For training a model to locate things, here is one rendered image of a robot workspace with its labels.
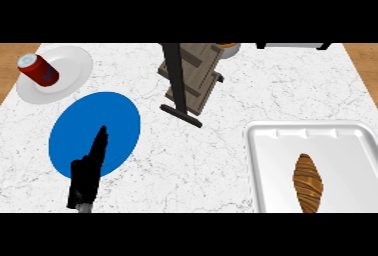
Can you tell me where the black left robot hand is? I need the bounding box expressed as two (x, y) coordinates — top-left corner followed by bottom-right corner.
(66, 125), (109, 210)

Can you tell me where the wooden tiered basket stand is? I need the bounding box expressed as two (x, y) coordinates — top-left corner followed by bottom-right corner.
(156, 42), (226, 129)

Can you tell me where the brown croissant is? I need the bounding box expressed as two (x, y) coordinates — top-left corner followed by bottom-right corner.
(291, 153), (325, 214)

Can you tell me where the white rectangular tray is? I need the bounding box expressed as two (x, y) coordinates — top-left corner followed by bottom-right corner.
(242, 119), (378, 214)

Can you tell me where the blue oval placemat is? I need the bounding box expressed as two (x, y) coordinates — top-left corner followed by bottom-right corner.
(47, 91), (143, 178)

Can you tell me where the white round plate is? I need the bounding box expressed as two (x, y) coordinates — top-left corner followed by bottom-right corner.
(14, 45), (94, 106)

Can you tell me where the red soda can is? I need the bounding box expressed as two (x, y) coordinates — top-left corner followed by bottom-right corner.
(16, 53), (60, 88)

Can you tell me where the grey round pot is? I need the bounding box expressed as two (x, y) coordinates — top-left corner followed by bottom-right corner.
(214, 42), (242, 60)

